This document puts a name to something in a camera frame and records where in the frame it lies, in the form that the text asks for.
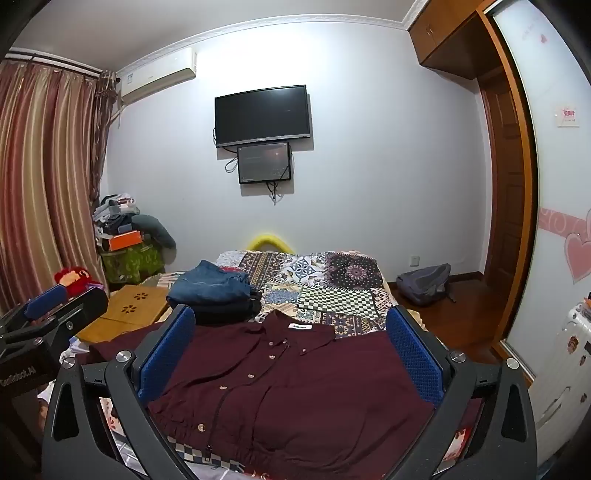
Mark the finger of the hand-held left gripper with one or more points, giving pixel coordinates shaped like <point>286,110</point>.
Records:
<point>81,311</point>
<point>46,301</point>

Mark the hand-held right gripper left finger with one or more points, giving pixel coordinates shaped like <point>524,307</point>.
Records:
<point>166,355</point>

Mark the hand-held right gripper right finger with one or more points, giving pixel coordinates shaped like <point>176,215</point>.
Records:
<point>415,357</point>

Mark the maroon button shirt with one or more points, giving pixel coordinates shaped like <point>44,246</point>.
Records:
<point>300,383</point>

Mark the folded dark clothes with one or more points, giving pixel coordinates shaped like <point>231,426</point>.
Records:
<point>231,311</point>

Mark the pile of mixed clothes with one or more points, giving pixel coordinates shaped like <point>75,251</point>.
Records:
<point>113,214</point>

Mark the red plush toy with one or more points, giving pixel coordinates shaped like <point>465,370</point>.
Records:
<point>74,279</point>

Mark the wooden folding table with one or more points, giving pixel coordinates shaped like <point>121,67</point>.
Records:
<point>124,309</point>

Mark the green patterned bag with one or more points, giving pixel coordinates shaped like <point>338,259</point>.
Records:
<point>134,264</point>

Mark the grey backpack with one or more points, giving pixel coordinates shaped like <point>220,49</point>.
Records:
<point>425,284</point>

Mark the floral bed sheet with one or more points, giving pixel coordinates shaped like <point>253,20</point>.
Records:
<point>111,417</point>

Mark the orange box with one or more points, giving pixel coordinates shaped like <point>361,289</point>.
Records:
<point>125,241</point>

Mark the folded blue jeans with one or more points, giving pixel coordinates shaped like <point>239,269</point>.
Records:
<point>207,281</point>

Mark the patchwork bedspread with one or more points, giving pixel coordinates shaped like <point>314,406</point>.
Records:
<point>332,295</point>

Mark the striped red curtain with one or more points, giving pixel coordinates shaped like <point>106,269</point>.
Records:
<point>46,184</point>

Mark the white appliance with stickers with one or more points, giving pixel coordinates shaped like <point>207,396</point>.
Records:
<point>565,369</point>

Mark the yellow curved bed guard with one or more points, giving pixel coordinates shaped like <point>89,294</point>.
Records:
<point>270,241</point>

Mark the brown wooden door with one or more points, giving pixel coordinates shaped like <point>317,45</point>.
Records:
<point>505,207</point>

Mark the white wardrobe door pink hearts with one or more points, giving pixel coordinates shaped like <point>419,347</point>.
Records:
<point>554,184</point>

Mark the white air conditioner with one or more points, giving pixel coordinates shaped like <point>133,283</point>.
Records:
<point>157,74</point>

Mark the pink square door sticker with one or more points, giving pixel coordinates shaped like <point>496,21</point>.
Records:
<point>569,115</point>

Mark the brown wooden overhead cabinet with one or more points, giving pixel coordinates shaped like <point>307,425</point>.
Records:
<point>443,37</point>

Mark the white wall socket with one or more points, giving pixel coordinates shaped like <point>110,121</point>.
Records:
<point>414,262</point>

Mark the small black wall monitor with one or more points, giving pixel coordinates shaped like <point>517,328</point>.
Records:
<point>264,162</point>

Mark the dark curtain rail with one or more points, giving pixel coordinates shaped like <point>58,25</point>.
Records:
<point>55,62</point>

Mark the black wall television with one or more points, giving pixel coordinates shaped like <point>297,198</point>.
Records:
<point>262,115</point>

